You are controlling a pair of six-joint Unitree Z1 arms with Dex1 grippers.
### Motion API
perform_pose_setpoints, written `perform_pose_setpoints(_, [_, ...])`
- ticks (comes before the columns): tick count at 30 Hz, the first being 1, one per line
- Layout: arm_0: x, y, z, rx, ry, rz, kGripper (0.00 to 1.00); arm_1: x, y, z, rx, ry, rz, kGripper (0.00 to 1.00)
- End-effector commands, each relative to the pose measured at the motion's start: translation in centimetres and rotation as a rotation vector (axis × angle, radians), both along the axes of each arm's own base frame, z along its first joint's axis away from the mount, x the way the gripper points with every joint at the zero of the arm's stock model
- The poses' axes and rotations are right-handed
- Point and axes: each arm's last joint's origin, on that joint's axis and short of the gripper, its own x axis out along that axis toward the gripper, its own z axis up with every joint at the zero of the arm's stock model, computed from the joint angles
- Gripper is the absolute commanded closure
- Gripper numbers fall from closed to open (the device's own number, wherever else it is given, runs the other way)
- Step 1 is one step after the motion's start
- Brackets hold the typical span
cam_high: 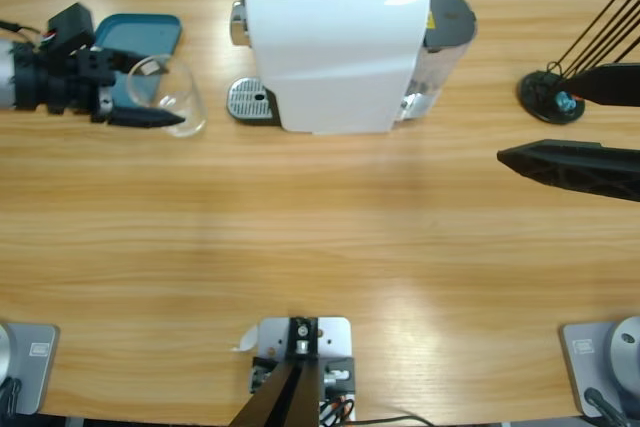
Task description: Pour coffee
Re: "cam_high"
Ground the white block with dark post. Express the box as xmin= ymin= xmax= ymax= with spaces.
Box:
xmin=229 ymin=315 xmax=357 ymax=427

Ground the black base cable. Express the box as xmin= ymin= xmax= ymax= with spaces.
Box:
xmin=583 ymin=387 xmax=629 ymax=427
xmin=0 ymin=377 xmax=24 ymax=417

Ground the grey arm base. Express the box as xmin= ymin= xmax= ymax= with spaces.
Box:
xmin=0 ymin=322 xmax=60 ymax=416
xmin=558 ymin=315 xmax=640 ymax=418

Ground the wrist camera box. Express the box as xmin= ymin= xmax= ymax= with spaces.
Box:
xmin=47 ymin=2 xmax=96 ymax=51

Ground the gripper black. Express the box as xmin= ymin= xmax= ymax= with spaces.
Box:
xmin=47 ymin=45 xmax=187 ymax=130

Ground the black cable at mount block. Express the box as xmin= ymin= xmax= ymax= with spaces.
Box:
xmin=357 ymin=414 xmax=434 ymax=427

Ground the black capsule holder with rods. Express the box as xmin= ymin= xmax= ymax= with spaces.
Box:
xmin=518 ymin=0 xmax=640 ymax=126

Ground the clear drinking glass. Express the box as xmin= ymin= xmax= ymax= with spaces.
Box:
xmin=125 ymin=53 xmax=208 ymax=139

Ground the white paper tag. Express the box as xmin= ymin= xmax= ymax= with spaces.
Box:
xmin=230 ymin=324 xmax=260 ymax=353

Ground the clear water tank dark lid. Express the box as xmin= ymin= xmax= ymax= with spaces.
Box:
xmin=394 ymin=0 xmax=479 ymax=123

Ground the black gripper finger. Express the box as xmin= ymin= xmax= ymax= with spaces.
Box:
xmin=568 ymin=62 xmax=640 ymax=109
xmin=497 ymin=139 xmax=640 ymax=204

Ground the teal plastic tray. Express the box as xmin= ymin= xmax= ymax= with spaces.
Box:
xmin=93 ymin=13 xmax=183 ymax=116

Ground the white capsule coffee machine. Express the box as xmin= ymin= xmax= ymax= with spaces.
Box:
xmin=227 ymin=0 xmax=432 ymax=137

